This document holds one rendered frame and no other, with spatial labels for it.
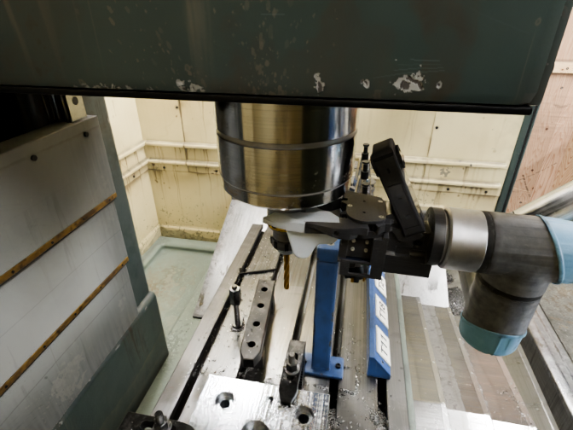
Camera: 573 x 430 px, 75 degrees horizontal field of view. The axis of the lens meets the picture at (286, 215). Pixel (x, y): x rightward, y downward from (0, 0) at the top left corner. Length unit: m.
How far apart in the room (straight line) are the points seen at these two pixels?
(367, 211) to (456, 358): 0.82
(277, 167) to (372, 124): 1.12
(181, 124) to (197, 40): 1.34
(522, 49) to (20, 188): 0.66
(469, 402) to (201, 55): 0.99
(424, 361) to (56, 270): 0.91
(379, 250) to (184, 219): 1.46
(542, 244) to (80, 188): 0.74
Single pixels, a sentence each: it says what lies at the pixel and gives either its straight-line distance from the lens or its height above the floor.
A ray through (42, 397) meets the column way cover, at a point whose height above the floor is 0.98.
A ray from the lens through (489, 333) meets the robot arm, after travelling 0.55.
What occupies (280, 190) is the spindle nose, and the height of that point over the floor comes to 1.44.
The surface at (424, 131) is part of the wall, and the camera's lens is 1.49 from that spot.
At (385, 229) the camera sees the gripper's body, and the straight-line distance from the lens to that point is 0.44.
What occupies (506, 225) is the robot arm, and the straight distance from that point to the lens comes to 0.48.
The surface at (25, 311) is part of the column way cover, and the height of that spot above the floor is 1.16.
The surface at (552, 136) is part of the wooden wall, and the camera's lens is 3.38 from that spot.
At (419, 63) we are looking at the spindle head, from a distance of 0.29.
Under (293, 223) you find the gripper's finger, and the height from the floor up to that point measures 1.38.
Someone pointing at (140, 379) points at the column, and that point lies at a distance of 1.21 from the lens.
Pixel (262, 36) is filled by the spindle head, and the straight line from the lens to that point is 0.30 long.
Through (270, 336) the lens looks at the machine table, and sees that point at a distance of 0.95.
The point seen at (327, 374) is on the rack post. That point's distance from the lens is 0.88.
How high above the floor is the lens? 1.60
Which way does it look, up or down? 29 degrees down
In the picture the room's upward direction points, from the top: straight up
